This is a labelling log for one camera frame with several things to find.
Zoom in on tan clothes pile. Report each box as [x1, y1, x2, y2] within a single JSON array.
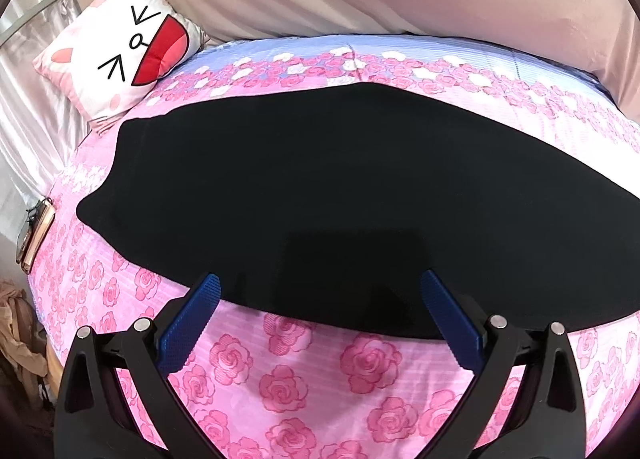
[[0, 280, 49, 409]]

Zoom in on pink floral bed sheet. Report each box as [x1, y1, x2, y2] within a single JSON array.
[[28, 36, 639, 458]]

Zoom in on white cat face pillow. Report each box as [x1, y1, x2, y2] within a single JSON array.
[[32, 0, 205, 133]]

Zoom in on smartphone on bed edge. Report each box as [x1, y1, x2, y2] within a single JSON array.
[[15, 197, 55, 275]]

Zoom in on black pants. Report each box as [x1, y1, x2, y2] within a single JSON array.
[[77, 83, 639, 339]]

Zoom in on silver satin curtain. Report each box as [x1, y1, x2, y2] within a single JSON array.
[[1, 0, 87, 239]]

